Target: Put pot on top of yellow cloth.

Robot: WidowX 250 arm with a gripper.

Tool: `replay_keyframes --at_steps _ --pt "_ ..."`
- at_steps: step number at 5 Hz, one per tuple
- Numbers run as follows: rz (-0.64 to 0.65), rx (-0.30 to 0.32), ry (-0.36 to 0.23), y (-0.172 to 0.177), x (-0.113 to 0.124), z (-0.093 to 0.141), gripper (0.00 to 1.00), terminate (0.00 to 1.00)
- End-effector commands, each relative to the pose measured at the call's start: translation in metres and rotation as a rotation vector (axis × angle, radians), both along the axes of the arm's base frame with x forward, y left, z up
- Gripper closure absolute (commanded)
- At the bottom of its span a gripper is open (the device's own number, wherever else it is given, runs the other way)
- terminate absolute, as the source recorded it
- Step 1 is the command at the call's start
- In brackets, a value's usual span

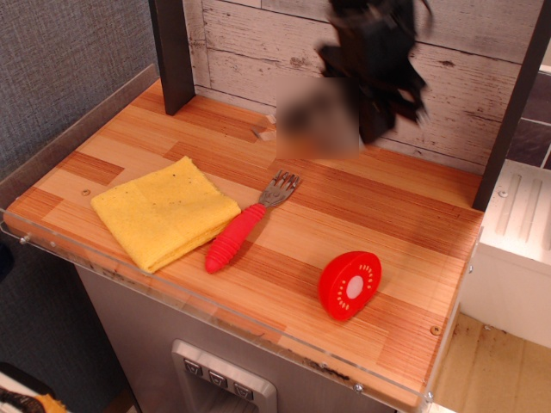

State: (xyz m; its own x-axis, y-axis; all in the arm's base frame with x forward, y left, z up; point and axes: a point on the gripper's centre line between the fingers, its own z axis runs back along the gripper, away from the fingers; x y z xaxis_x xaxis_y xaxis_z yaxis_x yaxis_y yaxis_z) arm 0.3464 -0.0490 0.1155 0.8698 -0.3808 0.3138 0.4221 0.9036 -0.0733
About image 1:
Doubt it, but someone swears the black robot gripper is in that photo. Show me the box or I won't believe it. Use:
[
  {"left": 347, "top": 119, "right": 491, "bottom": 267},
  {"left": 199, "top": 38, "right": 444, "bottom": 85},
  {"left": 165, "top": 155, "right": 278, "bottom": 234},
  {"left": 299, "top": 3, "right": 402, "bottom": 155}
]
[{"left": 317, "top": 1, "right": 426, "bottom": 144}]

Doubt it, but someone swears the stainless steel pot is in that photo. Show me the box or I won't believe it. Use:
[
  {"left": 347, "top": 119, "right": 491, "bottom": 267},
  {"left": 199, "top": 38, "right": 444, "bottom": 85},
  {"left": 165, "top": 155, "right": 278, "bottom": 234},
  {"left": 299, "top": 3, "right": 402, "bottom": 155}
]
[{"left": 253, "top": 77, "right": 362, "bottom": 159}]

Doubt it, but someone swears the yellow folded cloth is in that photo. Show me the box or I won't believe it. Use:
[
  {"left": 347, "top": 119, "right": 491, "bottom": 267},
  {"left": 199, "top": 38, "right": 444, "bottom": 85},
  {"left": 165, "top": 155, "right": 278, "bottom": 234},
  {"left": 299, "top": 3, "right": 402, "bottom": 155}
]
[{"left": 91, "top": 157, "right": 241, "bottom": 274}]

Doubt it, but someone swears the red toy tomato half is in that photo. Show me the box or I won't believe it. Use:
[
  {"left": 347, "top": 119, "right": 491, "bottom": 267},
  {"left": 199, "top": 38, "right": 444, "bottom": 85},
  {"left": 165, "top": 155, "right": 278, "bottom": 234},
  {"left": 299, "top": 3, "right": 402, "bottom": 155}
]
[{"left": 318, "top": 251, "right": 382, "bottom": 321}]

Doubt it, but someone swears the clear acrylic front guard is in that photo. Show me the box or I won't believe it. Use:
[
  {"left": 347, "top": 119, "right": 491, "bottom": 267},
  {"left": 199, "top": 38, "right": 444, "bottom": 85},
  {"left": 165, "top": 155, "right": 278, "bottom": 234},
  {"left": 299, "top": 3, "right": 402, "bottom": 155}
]
[{"left": 4, "top": 201, "right": 482, "bottom": 412}]

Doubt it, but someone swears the silver dispenser button panel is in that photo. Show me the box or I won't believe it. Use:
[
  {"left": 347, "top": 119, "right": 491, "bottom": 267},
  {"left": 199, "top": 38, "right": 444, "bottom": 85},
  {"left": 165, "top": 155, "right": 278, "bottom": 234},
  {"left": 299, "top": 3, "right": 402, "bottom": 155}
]
[{"left": 171, "top": 339, "right": 278, "bottom": 412}]

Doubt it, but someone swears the orange object bottom left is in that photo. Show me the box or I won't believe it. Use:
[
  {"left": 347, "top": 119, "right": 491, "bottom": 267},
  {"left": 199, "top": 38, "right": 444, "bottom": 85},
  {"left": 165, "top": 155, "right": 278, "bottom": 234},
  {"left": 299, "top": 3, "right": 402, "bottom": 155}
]
[{"left": 34, "top": 394, "right": 68, "bottom": 413}]

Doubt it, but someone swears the dark right shelf post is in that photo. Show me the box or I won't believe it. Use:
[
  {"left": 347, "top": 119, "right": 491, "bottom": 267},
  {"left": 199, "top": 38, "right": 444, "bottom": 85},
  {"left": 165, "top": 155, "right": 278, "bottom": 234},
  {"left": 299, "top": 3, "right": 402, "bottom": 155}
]
[{"left": 472, "top": 0, "right": 551, "bottom": 212}]

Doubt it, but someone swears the red handled metal fork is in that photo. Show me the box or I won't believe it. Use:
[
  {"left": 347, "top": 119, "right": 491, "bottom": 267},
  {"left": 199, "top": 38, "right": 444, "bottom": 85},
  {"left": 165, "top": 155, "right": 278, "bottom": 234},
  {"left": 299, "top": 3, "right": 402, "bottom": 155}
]
[{"left": 205, "top": 170, "right": 300, "bottom": 274}]

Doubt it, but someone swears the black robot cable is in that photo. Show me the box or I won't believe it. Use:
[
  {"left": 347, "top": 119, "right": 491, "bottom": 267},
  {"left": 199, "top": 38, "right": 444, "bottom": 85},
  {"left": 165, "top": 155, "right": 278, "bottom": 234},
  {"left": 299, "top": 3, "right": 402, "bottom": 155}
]
[{"left": 0, "top": 389, "right": 40, "bottom": 413}]

